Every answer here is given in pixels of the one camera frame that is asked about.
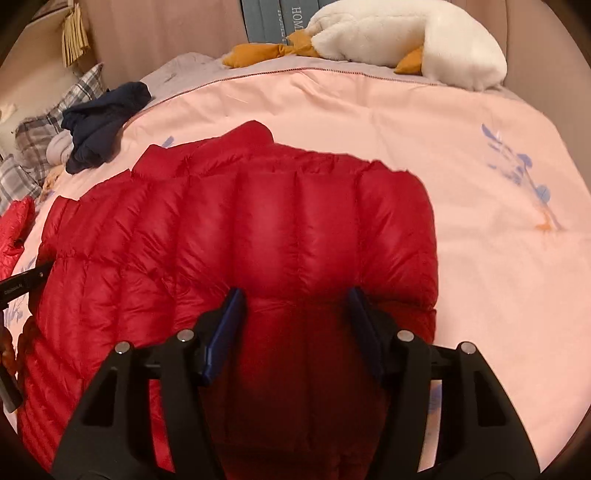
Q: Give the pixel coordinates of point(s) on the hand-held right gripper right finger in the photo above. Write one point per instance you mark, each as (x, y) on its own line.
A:
(367, 332)

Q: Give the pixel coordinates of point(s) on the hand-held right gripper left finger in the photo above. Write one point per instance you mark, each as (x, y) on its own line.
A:
(225, 332)

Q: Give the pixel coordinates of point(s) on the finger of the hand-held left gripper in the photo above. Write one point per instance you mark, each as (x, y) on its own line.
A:
(18, 288)

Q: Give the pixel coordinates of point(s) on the red down jacket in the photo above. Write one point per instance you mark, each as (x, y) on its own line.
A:
(277, 230)

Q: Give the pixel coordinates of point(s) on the person's left hand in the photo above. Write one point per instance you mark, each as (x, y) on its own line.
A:
(7, 346)

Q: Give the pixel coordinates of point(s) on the red quilted garment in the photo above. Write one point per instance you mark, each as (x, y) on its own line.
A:
(14, 230)

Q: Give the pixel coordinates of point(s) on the peach cloth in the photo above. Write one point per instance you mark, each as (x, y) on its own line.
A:
(53, 177)

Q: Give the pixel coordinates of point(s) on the lilac cloth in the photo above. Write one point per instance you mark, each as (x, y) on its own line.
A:
(59, 146)

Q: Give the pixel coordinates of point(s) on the navy blue garment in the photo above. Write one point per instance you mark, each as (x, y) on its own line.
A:
(101, 124)

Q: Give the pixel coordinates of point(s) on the pink printed duvet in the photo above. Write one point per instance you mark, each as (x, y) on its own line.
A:
(461, 161)

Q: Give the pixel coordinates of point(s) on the grey plaid pillow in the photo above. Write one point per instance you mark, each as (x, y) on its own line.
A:
(81, 90)

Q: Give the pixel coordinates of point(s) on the yellow tassel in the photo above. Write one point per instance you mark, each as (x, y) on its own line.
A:
(76, 37)

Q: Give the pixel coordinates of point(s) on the white goose plush toy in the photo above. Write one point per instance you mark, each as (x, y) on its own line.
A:
(392, 32)

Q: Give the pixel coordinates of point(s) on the grey-blue printed cushion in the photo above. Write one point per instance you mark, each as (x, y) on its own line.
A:
(268, 18)

